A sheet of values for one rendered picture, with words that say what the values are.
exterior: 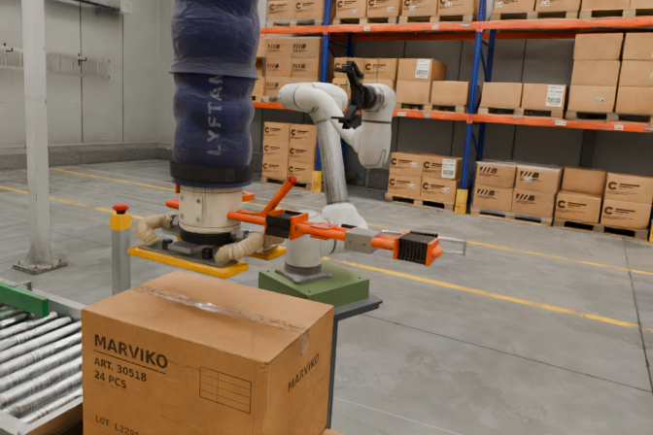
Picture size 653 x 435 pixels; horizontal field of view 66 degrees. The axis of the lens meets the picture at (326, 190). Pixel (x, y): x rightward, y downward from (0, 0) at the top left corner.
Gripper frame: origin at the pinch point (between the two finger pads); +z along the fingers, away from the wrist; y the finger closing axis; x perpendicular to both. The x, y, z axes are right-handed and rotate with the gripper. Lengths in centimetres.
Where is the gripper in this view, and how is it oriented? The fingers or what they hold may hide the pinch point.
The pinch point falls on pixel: (338, 93)
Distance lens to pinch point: 146.6
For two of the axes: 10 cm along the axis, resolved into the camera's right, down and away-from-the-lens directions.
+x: -8.9, -1.2, 4.3
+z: -4.5, 1.2, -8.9
